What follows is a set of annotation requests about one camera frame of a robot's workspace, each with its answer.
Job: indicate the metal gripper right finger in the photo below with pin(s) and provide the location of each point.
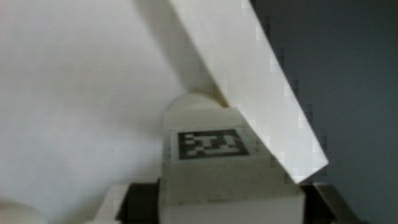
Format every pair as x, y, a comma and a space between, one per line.
339, 206

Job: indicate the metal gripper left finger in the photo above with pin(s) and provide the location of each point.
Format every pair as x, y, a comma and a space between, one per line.
106, 216

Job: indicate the white leg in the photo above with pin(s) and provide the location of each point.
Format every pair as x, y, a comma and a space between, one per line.
225, 185

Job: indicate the white square tabletop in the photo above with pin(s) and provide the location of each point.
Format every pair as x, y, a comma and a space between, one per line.
102, 58

